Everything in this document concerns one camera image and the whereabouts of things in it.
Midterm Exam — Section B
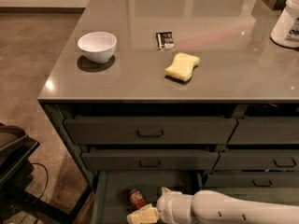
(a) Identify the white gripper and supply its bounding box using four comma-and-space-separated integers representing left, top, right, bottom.
127, 187, 194, 224

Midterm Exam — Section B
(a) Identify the red coke can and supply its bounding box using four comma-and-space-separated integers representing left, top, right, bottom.
129, 189, 148, 210

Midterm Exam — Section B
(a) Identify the open bottom left drawer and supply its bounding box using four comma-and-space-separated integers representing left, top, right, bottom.
91, 171, 203, 224

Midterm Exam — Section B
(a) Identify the middle left grey drawer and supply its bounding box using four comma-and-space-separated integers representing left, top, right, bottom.
81, 149, 219, 171

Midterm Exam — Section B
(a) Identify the middle right grey drawer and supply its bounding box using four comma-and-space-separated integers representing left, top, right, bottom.
214, 149, 299, 171

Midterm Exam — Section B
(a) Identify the top left grey drawer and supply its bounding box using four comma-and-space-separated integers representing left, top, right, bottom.
64, 117, 236, 145

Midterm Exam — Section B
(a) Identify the grey counter cabinet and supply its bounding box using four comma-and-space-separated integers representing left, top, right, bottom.
36, 0, 299, 224

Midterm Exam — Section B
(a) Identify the top right grey drawer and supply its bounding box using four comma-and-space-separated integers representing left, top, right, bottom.
229, 117, 299, 145

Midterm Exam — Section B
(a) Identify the yellow sponge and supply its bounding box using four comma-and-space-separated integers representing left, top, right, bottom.
164, 52, 200, 82

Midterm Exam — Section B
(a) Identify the black chair base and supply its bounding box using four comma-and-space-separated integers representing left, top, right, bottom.
0, 124, 92, 224

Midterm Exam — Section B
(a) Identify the small black snack packet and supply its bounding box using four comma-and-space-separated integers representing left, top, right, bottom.
156, 32, 175, 49

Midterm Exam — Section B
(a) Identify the white ceramic bowl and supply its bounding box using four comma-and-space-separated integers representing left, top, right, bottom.
78, 32, 117, 63

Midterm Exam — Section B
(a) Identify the white plastic canister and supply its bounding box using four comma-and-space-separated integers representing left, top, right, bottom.
270, 0, 299, 49

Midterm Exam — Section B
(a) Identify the black cable on floor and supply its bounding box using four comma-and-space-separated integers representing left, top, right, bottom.
29, 162, 50, 203

